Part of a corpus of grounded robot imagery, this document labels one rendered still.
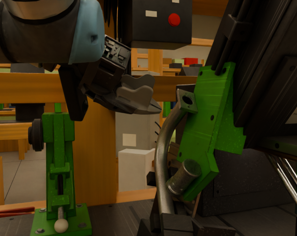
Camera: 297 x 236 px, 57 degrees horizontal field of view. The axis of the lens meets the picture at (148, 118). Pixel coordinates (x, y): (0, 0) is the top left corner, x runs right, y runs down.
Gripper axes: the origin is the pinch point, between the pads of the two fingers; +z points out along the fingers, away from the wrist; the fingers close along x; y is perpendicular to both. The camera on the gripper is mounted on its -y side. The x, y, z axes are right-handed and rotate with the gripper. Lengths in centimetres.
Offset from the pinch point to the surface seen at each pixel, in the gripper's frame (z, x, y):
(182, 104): 5.7, 4.5, 1.2
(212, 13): 15, 62, 4
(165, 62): 153, 664, -332
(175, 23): 0.7, 32.5, 4.5
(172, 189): 9.6, -9.0, -7.7
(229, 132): 14.4, -0.8, 4.0
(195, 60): 234, 708, -298
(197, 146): 10.8, -2.4, -1.1
